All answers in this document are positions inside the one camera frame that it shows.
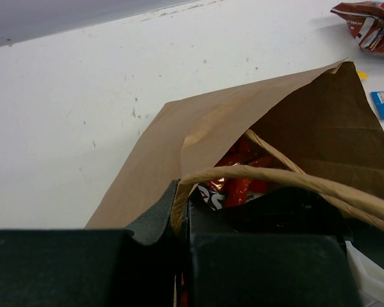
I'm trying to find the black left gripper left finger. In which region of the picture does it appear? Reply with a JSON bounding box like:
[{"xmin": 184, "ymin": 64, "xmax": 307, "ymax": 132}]
[{"xmin": 0, "ymin": 182, "xmax": 178, "ymax": 306}]

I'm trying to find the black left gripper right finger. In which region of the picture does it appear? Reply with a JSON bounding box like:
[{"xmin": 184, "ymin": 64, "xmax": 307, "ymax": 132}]
[{"xmin": 184, "ymin": 202, "xmax": 362, "ymax": 306}]

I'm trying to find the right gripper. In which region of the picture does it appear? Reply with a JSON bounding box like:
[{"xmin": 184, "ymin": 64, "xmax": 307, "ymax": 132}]
[{"xmin": 217, "ymin": 187, "xmax": 384, "ymax": 250}]

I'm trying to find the red fruit candy bag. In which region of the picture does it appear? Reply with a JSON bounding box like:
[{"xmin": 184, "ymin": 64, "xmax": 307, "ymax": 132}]
[{"xmin": 198, "ymin": 136, "xmax": 275, "ymax": 210}]

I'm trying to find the brown paper bag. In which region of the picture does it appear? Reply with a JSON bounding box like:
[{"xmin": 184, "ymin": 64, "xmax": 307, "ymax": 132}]
[{"xmin": 86, "ymin": 62, "xmax": 384, "ymax": 230}]

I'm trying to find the yellow snack bar wrapper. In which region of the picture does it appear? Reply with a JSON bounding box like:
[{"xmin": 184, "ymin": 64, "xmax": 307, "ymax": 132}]
[{"xmin": 357, "ymin": 71, "xmax": 368, "ymax": 81}]

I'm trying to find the red Doritos chip bag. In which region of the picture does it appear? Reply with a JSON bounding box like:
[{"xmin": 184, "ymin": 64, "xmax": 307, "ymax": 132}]
[{"xmin": 330, "ymin": 1, "xmax": 384, "ymax": 57}]

